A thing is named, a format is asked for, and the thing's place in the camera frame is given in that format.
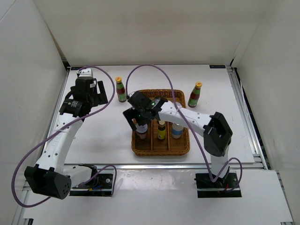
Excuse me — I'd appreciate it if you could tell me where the silver-lid bead jar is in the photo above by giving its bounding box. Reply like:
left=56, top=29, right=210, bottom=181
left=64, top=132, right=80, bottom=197
left=171, top=123, right=184, bottom=139

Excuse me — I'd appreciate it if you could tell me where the right side aluminium rail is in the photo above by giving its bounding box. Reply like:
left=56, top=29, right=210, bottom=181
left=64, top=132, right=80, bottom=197
left=226, top=66, right=269, bottom=170

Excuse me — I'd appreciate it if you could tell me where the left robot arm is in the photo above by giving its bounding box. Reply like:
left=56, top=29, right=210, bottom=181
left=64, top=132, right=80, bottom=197
left=24, top=76, right=108, bottom=199

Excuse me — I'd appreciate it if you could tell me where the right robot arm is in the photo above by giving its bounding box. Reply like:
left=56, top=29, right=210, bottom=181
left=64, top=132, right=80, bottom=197
left=123, top=91, right=233, bottom=188

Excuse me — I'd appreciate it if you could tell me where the white-lid brown jar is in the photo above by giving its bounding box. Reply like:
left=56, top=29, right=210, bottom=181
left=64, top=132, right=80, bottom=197
left=135, top=123, right=148, bottom=140

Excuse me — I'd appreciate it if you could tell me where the small yellow bottle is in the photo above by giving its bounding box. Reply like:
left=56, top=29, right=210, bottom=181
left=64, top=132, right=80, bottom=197
left=157, top=120, right=166, bottom=141

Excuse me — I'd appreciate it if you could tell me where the purple cable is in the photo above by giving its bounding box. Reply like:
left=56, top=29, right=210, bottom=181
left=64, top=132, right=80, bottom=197
left=11, top=66, right=117, bottom=208
left=126, top=64, right=242, bottom=193

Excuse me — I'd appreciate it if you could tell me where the right black table label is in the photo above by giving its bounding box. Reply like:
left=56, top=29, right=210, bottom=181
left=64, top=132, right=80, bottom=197
left=209, top=65, right=226, bottom=69

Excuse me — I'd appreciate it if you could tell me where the aluminium rail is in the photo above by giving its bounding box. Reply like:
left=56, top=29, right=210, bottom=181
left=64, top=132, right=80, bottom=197
left=23, top=163, right=256, bottom=188
left=226, top=66, right=269, bottom=170

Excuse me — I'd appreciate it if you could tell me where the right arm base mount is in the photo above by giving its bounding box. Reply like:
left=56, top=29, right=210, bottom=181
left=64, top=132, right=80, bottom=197
left=194, top=172, right=242, bottom=198

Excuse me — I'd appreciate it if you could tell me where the aluminium front rail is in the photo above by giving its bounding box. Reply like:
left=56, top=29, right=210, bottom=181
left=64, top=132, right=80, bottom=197
left=23, top=163, right=256, bottom=188

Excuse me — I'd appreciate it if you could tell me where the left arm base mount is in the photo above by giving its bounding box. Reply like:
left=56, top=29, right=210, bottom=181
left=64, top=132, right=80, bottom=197
left=69, top=164, right=117, bottom=197

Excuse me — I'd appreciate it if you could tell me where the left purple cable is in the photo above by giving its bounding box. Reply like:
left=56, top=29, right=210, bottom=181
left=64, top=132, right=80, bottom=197
left=11, top=66, right=117, bottom=208

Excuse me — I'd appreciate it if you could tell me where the wicker divided tray basket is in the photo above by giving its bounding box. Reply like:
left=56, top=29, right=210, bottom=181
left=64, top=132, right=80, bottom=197
left=131, top=89, right=190, bottom=157

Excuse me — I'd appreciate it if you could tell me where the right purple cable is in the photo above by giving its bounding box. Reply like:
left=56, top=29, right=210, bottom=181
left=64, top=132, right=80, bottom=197
left=126, top=64, right=242, bottom=193

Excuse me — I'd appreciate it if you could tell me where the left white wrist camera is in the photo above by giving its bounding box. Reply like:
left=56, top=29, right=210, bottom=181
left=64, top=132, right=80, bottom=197
left=76, top=68, right=93, bottom=78

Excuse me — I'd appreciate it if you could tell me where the red sauce bottle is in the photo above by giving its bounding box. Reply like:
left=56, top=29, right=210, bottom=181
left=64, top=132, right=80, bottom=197
left=188, top=82, right=202, bottom=108
left=115, top=76, right=127, bottom=103

